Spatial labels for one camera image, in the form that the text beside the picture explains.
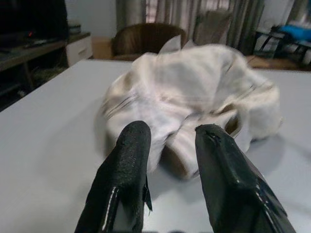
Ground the white table with black legs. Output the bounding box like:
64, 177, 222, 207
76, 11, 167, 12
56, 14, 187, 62
0, 58, 311, 233

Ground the blue cloth bundle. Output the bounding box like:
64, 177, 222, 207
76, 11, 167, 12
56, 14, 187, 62
279, 23, 311, 42

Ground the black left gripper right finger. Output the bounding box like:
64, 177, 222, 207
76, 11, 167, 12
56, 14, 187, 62
195, 123, 297, 233

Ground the black television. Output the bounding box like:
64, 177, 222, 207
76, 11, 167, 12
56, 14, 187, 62
0, 0, 69, 39

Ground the black frame side table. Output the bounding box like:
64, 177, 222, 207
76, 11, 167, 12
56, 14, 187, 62
252, 24, 311, 60

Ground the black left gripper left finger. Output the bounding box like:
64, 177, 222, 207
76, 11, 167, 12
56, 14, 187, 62
74, 120, 154, 233

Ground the beige draped chair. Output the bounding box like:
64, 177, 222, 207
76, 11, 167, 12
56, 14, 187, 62
194, 10, 234, 47

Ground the sheer pale curtain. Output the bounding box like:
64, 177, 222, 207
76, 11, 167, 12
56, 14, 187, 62
145, 0, 202, 26

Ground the brown armchair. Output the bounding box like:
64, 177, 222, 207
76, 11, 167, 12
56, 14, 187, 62
111, 23, 188, 61

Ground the grey curtain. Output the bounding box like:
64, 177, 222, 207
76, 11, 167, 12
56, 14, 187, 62
228, 0, 265, 56
115, 0, 146, 27

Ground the wooden TV stand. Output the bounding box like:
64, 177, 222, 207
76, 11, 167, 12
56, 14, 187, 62
0, 38, 69, 114

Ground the cream white garment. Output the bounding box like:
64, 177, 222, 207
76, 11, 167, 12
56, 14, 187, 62
93, 36, 285, 182

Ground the white drawer cabinet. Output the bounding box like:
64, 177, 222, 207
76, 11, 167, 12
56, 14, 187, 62
65, 31, 94, 67

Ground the plain cardboard box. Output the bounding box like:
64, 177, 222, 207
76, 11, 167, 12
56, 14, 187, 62
91, 35, 115, 60

